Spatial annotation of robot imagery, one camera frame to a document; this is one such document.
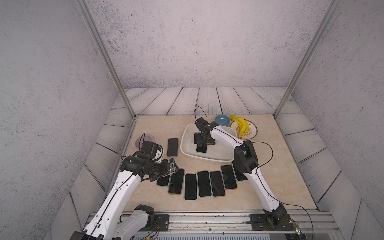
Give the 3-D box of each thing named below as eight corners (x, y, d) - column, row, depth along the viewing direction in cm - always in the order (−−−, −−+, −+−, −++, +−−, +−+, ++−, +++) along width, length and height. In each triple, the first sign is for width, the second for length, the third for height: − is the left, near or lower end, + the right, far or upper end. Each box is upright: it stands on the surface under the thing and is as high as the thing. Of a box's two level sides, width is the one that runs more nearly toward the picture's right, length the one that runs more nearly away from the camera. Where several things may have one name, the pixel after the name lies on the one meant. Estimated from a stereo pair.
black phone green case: (197, 197, 84) (197, 196, 82) (197, 172, 93) (197, 170, 92) (211, 197, 84) (211, 196, 82) (210, 172, 93) (210, 170, 92)
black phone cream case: (183, 200, 82) (182, 199, 80) (184, 174, 92) (184, 173, 90) (197, 200, 82) (197, 199, 80) (197, 174, 92) (197, 173, 90)
